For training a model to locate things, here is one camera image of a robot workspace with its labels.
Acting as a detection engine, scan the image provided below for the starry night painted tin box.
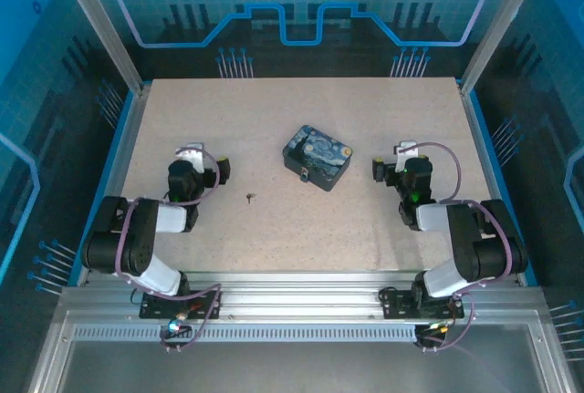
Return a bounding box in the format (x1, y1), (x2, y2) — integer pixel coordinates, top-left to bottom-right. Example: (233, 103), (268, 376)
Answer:
(282, 124), (354, 193)

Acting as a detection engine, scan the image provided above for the grey metal framed panel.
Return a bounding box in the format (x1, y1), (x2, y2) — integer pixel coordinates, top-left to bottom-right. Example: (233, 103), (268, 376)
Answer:
(26, 309), (584, 393)

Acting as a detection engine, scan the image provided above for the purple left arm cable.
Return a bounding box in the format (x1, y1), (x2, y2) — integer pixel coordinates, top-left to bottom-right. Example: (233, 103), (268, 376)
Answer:
(113, 146), (223, 283)

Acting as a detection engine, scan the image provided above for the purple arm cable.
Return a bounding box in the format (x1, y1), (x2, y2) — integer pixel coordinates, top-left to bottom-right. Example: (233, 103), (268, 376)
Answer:
(395, 140), (513, 297)
(113, 146), (223, 283)

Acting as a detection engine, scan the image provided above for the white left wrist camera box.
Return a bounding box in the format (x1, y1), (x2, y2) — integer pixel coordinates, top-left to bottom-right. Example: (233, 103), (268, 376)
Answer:
(174, 141), (205, 171)

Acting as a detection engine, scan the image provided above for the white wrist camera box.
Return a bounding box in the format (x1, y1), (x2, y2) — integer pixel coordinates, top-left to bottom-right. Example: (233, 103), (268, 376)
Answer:
(393, 140), (419, 169)
(174, 141), (205, 171)

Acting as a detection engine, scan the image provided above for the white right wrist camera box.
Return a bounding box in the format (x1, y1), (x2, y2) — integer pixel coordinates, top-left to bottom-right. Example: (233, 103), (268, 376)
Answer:
(393, 140), (419, 169)

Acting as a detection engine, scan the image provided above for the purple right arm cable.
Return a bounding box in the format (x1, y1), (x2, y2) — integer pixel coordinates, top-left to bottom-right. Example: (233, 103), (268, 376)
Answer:
(395, 140), (513, 297)

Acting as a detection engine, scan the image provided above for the blue and aluminium side rail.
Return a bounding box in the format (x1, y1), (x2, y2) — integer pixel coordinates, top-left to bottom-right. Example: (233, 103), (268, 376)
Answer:
(68, 82), (152, 285)
(455, 77), (543, 287)

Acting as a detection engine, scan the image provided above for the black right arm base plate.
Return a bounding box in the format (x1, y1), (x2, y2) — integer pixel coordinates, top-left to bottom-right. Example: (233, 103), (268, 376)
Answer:
(378, 284), (465, 322)

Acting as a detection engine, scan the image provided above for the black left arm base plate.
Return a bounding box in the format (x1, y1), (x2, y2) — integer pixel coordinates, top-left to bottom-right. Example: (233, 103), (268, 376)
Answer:
(138, 289), (223, 322)

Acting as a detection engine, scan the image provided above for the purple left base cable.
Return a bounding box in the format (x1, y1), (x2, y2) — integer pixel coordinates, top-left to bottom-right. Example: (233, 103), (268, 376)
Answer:
(159, 283), (224, 354)

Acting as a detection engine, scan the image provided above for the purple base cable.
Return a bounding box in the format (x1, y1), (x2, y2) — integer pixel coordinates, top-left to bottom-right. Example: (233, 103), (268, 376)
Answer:
(159, 283), (224, 354)
(418, 291), (478, 351)

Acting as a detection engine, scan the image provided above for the aluminium cross rail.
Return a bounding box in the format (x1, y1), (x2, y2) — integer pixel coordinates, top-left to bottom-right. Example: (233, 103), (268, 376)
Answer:
(61, 270), (545, 323)

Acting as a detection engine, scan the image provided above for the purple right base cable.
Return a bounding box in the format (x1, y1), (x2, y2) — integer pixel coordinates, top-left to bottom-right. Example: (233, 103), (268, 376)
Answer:
(418, 291), (478, 351)

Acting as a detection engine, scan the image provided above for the slotted grey cable duct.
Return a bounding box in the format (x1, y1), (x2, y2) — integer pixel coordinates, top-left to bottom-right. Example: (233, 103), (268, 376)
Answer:
(71, 323), (422, 345)

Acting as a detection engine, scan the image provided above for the aluminium frame post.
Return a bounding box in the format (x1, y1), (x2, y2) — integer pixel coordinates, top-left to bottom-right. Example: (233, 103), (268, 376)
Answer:
(457, 0), (549, 95)
(51, 0), (146, 95)

